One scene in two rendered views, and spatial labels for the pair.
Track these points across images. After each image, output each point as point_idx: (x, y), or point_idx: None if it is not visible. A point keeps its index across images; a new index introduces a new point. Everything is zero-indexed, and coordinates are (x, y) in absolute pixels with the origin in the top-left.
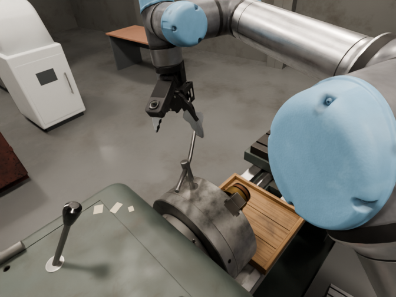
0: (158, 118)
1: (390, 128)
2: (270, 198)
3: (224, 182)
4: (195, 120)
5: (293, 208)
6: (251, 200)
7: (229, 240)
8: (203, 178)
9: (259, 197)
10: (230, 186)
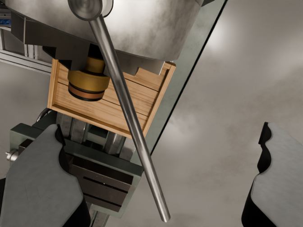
0: (283, 172)
1: None
2: (91, 118)
3: (149, 125)
4: (1, 183)
5: (61, 110)
6: (110, 110)
7: None
8: (87, 39)
9: (104, 117)
10: (94, 90)
